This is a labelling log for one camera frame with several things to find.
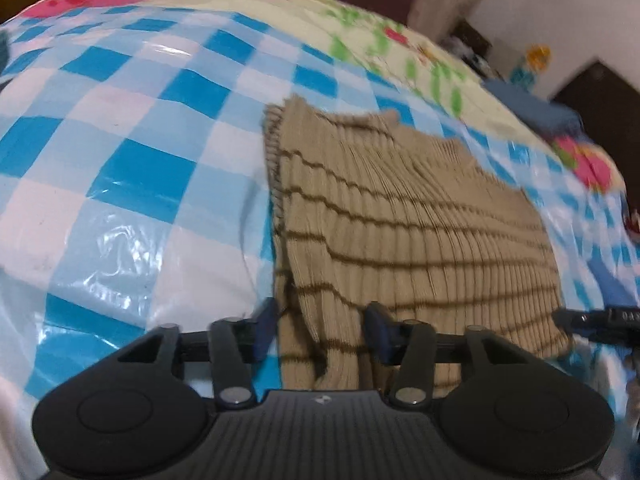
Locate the folded blue clothes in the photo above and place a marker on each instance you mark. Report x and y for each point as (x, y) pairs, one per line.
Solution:
(535, 107)

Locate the colourful printed bag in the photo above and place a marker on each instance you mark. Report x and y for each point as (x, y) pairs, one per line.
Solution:
(532, 65)

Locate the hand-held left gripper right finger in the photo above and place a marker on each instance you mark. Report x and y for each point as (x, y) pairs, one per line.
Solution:
(379, 335)

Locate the beige brown-striped ribbed sweater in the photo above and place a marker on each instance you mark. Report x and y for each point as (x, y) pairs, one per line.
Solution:
(410, 240)

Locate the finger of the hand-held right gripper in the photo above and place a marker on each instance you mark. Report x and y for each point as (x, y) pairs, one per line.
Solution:
(577, 324)

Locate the blue white checkered plastic sheet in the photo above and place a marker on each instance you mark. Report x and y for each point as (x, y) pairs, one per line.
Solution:
(100, 160)

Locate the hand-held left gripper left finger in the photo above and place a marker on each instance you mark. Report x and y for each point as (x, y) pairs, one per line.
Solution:
(265, 331)

